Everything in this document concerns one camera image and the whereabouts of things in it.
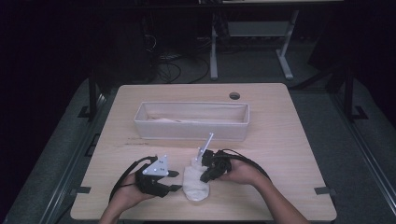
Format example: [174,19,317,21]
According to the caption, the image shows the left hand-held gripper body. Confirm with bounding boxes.
[134,154,171,198]

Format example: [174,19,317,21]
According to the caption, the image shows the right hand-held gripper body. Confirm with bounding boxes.
[196,133,233,175]

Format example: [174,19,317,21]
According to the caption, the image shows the large white sock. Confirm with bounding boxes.
[182,156,210,203]

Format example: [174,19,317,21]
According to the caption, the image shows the white fabric storage box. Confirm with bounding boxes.
[134,101,250,142]

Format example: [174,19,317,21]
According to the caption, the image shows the person's left hand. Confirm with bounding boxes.
[109,173,157,213]

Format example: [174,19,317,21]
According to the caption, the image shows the person's right hand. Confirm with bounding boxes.
[219,159,266,187]

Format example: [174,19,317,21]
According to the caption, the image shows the pale folded cloth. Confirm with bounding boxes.
[148,117,200,124]

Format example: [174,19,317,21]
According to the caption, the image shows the grey table edge clip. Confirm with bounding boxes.
[314,186,337,196]
[69,186,92,197]

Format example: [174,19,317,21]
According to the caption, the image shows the black metal stand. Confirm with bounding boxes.
[78,69,108,121]
[341,66,369,122]

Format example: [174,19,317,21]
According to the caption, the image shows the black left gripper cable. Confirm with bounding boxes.
[108,155,159,203]

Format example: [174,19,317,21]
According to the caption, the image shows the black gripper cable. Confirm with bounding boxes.
[218,148,272,181]
[108,155,159,203]

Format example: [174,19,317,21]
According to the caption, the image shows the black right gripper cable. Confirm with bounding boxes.
[218,148,272,181]

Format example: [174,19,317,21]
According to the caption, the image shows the aluminium frame rail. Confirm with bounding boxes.
[38,92,108,224]
[330,91,396,216]

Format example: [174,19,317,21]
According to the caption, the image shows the black floor cables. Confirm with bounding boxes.
[144,34,211,84]

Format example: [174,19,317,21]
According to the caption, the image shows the white metal desk frame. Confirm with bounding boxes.
[199,0,345,81]

